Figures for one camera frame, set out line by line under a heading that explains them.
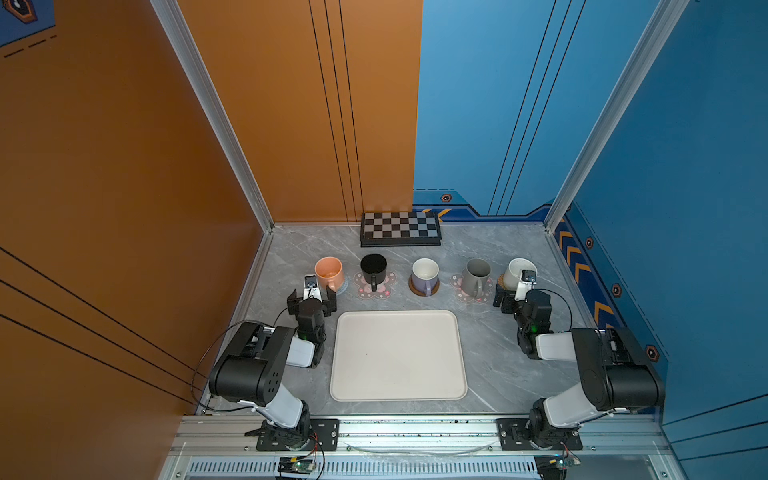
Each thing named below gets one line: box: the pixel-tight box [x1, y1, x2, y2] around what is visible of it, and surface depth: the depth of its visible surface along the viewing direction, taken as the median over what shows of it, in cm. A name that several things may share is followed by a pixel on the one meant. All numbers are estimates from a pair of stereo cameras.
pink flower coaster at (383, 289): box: [353, 271, 397, 299], surface depth 103 cm
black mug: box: [360, 253, 388, 292], surface depth 98 cm
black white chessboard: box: [360, 212, 442, 247], surface depth 118 cm
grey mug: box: [462, 258, 493, 299], surface depth 94 cm
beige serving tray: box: [330, 310, 468, 402], surface depth 89 cm
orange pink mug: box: [314, 256, 344, 293], surface depth 98 cm
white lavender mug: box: [411, 257, 440, 297], surface depth 98 cm
